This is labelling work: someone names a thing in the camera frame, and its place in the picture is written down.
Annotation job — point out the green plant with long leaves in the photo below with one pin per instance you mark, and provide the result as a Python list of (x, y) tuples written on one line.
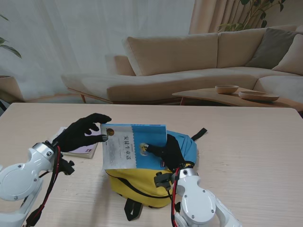
[(11, 49)]

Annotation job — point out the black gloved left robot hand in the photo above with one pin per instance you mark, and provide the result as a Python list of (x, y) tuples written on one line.
[(73, 134)]

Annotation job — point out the wide shallow wooden bowl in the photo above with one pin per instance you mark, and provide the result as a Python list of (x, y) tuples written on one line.
[(258, 96)]

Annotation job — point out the wooden coffee table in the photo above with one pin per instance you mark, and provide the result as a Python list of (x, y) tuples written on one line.
[(203, 94)]

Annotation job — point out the small deep wooden bowl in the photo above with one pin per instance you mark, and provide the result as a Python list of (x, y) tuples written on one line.
[(226, 89)]

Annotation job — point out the white sheer curtain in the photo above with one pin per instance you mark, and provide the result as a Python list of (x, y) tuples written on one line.
[(71, 35)]

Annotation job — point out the blue and yellow school bag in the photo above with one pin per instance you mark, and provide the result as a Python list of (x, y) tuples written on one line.
[(142, 182)]

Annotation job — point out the purple cover book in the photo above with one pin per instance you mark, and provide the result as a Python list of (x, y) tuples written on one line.
[(87, 152)]

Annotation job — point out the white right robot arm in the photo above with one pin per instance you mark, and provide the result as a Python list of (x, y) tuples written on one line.
[(196, 201)]

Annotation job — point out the beige corner sofa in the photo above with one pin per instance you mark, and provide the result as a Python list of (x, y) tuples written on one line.
[(175, 54)]

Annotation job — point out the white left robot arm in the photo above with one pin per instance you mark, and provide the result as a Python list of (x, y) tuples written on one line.
[(19, 179)]

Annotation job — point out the blue cover book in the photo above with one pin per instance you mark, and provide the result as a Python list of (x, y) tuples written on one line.
[(151, 134)]

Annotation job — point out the beige sofa cushion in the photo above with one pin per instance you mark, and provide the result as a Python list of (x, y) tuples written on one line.
[(293, 59)]

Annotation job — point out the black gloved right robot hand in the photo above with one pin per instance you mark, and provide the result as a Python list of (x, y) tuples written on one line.
[(174, 153)]

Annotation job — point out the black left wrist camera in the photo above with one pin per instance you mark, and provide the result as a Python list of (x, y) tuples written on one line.
[(68, 166)]

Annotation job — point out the grey sofa cushion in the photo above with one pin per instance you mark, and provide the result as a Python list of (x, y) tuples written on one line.
[(272, 47)]

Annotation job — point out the beige pleated curtain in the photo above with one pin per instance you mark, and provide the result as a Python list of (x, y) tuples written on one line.
[(213, 16)]

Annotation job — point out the tall green leafy plant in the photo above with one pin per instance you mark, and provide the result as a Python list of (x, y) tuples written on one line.
[(233, 26)]

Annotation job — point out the beige plant pot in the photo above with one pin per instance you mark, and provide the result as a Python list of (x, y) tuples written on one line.
[(9, 88)]

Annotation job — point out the black metal bar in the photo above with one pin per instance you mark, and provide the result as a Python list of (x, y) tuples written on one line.
[(2, 106)]

